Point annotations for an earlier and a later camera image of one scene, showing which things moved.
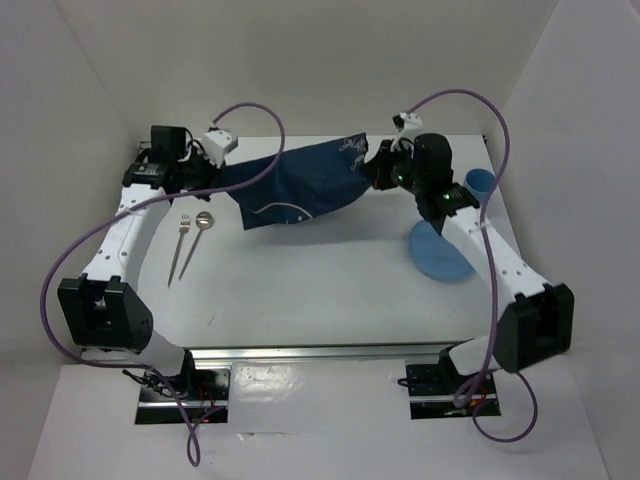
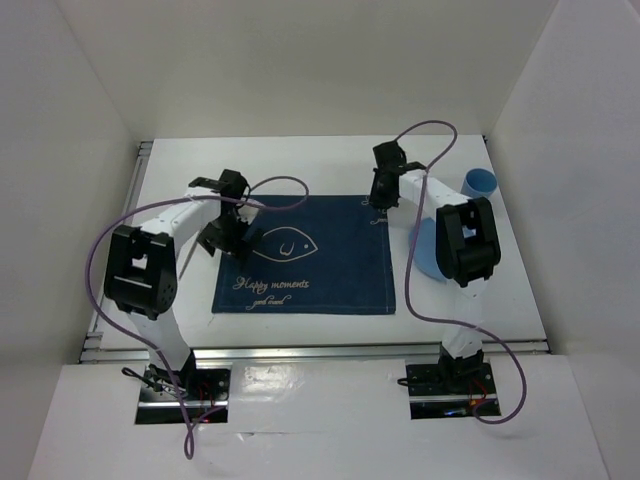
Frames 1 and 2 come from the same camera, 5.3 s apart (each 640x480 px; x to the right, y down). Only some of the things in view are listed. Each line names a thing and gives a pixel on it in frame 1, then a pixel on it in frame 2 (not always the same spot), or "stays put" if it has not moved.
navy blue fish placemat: x=306 y=180 to x=319 y=254
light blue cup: x=482 y=182 stays put
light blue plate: x=435 y=256 stays put
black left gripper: x=197 y=155 to x=210 y=241
